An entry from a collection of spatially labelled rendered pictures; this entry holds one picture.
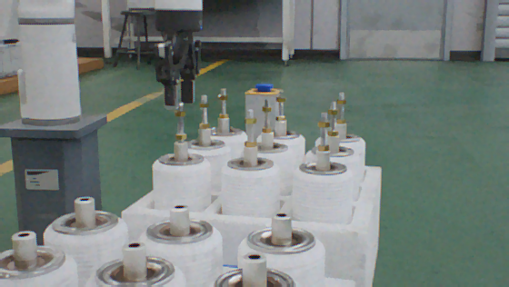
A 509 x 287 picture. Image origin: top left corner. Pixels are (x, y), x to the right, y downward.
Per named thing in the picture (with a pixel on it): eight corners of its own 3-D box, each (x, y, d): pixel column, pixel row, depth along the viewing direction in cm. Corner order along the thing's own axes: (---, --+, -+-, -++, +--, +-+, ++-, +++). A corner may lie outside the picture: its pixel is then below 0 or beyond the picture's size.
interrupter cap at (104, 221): (39, 234, 71) (38, 229, 71) (74, 213, 78) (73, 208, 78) (99, 240, 70) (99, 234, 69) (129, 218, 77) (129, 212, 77)
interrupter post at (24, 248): (8, 269, 62) (5, 238, 61) (23, 260, 64) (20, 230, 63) (30, 272, 61) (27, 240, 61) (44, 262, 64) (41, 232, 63)
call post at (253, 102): (244, 227, 145) (244, 94, 138) (253, 217, 151) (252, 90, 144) (274, 230, 143) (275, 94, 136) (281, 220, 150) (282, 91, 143)
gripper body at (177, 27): (190, 5, 94) (191, 68, 96) (209, 5, 102) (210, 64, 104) (144, 4, 96) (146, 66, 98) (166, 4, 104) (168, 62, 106)
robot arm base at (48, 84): (16, 125, 108) (7, 24, 104) (41, 115, 117) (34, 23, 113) (68, 126, 107) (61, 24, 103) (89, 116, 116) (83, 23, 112)
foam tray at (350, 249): (125, 315, 104) (120, 212, 100) (202, 232, 141) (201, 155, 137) (362, 344, 95) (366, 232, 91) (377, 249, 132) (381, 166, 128)
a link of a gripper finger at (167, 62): (155, 42, 95) (160, 78, 97) (151, 45, 93) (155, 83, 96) (172, 43, 94) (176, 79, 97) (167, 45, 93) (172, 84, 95)
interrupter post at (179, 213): (165, 237, 70) (164, 209, 70) (174, 230, 73) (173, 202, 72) (185, 239, 70) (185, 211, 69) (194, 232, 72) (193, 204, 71)
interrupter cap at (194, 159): (201, 155, 108) (201, 151, 108) (206, 166, 101) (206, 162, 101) (156, 157, 107) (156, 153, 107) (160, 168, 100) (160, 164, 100)
